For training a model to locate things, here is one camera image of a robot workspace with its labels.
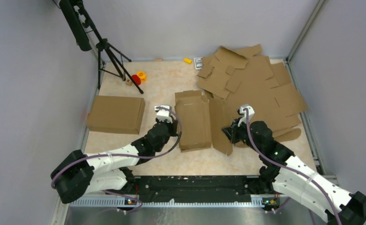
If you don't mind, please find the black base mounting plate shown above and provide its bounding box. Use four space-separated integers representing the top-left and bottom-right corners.
105 174 291 204

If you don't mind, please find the orange round toy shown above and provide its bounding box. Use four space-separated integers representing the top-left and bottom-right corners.
137 71 147 82

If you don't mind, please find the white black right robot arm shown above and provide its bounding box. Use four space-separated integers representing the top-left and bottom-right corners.
222 119 366 225

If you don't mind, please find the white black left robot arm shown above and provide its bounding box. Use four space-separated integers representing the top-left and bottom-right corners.
50 120 182 203

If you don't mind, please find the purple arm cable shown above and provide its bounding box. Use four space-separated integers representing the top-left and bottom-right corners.
244 108 343 225
51 106 183 215

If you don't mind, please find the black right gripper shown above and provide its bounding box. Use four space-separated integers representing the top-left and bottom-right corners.
221 116 262 154

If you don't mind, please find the black camera tripod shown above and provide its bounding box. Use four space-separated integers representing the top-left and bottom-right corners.
53 0 144 94

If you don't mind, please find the small wooden cube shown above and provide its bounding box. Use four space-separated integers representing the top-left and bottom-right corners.
125 80 133 86

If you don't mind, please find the cardboard box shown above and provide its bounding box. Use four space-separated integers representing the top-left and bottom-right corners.
86 96 145 135
175 90 234 156

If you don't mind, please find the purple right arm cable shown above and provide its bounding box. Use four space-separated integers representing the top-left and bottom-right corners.
244 108 343 225

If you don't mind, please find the playing card box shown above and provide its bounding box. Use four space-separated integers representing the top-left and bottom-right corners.
193 57 203 70

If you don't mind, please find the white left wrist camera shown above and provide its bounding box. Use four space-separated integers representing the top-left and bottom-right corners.
154 105 173 123

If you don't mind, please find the folded closed cardboard box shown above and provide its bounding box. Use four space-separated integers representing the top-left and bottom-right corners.
86 96 145 135

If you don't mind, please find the aluminium frame rail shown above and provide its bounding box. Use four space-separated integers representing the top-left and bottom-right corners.
51 175 355 225

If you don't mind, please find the yellow block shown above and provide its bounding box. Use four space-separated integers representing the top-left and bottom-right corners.
183 58 192 64

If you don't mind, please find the cardboard sheet pile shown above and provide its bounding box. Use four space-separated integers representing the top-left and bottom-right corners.
195 44 307 142

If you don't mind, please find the red round toy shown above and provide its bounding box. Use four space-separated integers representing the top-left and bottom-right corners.
131 75 142 85

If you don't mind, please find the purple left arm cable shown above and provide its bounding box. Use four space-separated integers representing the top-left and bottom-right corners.
51 106 183 215

